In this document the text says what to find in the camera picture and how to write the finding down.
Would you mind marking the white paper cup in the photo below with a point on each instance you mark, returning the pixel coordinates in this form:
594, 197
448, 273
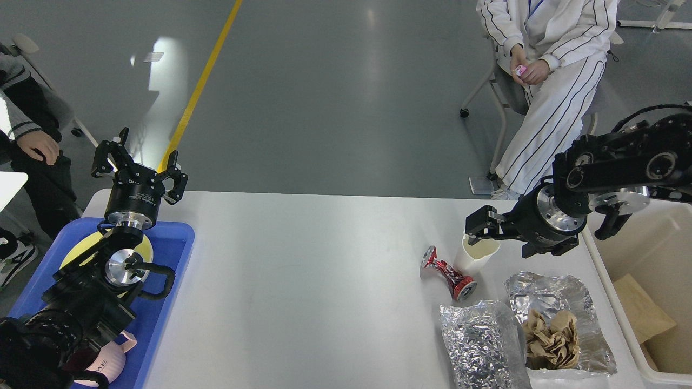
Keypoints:
470, 259

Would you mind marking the small pink object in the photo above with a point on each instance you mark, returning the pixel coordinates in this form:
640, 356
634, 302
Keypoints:
519, 70

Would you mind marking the crumpled brown paper ball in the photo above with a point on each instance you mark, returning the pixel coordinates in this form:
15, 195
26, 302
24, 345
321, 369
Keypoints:
552, 345

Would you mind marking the yellow plastic plate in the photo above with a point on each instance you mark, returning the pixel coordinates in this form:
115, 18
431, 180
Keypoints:
81, 248

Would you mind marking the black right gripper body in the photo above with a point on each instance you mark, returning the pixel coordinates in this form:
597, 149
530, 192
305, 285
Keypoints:
540, 221

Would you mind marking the blue plastic tray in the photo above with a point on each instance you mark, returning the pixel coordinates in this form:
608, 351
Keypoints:
171, 243

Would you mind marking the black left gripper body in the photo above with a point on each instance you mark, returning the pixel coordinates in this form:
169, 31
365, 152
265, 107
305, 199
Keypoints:
133, 204

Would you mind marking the grey rolling chair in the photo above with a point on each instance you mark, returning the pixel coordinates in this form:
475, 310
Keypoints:
507, 95

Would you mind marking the white plastic bin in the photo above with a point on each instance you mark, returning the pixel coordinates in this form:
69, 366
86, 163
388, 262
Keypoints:
654, 248

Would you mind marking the standing person in dark clothes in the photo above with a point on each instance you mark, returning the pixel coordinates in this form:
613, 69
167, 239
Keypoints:
31, 137

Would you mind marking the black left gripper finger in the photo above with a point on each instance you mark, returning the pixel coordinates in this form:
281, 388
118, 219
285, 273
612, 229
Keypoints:
173, 172
111, 156

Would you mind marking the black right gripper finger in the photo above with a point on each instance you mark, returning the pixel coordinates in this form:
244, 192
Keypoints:
488, 223
530, 249

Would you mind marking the white side table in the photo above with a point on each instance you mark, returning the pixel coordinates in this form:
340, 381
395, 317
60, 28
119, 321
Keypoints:
11, 183

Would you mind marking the crushed red soda can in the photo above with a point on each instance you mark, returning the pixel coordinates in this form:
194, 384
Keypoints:
461, 286

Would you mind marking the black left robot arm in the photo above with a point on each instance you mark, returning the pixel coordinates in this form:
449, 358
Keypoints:
90, 302

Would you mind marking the brown paper bag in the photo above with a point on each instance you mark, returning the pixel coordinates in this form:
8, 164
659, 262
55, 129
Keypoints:
646, 318

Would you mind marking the crumpled silver foil bag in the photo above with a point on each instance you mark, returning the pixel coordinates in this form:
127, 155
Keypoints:
483, 345

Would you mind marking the silver foil bag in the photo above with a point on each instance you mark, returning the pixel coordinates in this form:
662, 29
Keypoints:
483, 345
549, 295

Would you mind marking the pink HOME mug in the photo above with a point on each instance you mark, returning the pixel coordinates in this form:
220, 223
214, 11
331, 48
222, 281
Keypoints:
109, 361

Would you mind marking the grey chair at left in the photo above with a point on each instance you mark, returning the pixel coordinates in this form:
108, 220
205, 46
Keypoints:
22, 46

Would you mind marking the seated person in white tracksuit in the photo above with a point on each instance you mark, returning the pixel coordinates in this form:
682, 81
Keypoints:
564, 46

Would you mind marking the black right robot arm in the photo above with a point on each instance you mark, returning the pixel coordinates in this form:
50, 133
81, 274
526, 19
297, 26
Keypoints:
616, 175

